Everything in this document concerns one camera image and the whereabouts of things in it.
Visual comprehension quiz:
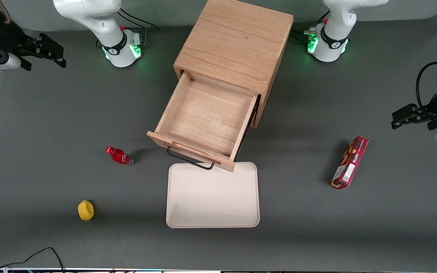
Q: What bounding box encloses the black left base cable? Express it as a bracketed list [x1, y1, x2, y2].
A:
[289, 11, 331, 44]

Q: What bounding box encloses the oak wooden drawer cabinet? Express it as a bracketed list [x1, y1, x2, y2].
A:
[173, 0, 294, 129]

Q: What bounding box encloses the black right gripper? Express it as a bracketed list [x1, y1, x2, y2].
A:
[0, 14, 67, 72]

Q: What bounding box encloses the wooden drawer with black handle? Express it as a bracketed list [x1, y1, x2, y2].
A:
[146, 70, 259, 173]

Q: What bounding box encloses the yellow lemon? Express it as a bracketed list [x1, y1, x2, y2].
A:
[77, 200, 94, 221]

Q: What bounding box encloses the small red bottle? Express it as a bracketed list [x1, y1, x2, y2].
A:
[105, 146, 134, 166]

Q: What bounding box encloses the black right base cable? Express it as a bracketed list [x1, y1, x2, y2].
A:
[118, 8, 159, 48]

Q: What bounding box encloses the red snack box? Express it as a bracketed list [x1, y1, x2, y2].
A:
[331, 136, 369, 190]

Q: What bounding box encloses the beige rectangular tray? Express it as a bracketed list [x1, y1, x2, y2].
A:
[166, 162, 260, 229]

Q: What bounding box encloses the black cable on table edge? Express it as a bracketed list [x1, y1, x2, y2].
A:
[0, 247, 66, 273]

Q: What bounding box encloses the black base cable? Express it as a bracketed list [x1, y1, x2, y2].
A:
[289, 11, 331, 44]
[118, 8, 159, 48]

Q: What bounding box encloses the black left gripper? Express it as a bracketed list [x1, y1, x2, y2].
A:
[391, 85, 437, 132]

